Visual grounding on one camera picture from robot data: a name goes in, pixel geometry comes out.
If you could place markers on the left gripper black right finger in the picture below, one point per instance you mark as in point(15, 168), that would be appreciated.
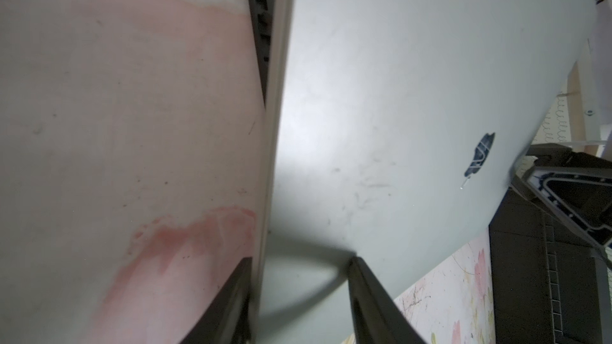
point(376, 318)

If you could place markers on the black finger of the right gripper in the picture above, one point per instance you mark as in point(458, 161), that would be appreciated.
point(574, 188)

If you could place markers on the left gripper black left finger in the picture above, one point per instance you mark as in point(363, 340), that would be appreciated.
point(226, 320)

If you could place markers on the silver laptop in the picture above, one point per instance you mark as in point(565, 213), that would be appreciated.
point(393, 128)

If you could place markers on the white wooden side table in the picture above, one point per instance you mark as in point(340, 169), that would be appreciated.
point(589, 90)

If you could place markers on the pink floral mat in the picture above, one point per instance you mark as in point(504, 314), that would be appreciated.
point(131, 144)

